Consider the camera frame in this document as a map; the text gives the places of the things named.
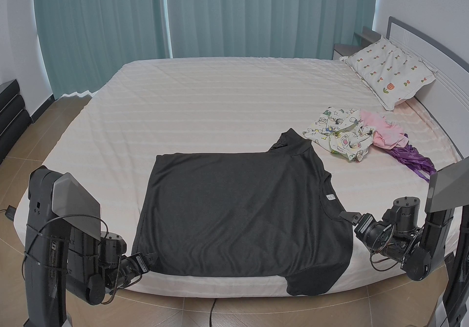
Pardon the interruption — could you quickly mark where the black chest of drawers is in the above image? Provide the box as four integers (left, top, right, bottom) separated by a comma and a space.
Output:
0, 79, 32, 165

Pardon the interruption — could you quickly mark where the blue-green curtain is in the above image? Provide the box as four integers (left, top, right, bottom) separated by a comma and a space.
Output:
33, 0, 173, 99
165, 0, 380, 61

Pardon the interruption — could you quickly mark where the pink garment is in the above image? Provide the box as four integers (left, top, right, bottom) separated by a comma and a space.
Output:
361, 110, 409, 150

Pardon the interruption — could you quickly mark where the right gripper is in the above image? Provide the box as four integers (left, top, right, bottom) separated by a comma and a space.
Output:
355, 213, 389, 245

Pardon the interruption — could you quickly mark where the bed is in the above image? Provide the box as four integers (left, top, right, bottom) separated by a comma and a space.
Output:
15, 16, 469, 298

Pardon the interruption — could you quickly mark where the black cable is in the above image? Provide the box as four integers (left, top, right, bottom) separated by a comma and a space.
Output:
24, 213, 109, 256
208, 298, 219, 327

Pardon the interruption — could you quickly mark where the purple garment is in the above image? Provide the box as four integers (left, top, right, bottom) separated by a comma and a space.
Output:
385, 144, 437, 183

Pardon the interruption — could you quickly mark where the white printed pyjama top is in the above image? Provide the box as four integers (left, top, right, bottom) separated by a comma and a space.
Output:
302, 106, 378, 163

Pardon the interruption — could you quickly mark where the white printed pillow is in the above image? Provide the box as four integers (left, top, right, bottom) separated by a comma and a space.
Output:
342, 36, 437, 111

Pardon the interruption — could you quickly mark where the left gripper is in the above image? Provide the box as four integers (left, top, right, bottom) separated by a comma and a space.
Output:
123, 253, 151, 278

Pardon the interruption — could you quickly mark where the black T-shirt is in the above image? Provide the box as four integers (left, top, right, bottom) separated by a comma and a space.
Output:
131, 129, 354, 297

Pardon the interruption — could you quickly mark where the grey bedside table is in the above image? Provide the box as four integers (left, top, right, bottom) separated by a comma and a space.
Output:
333, 26, 382, 61

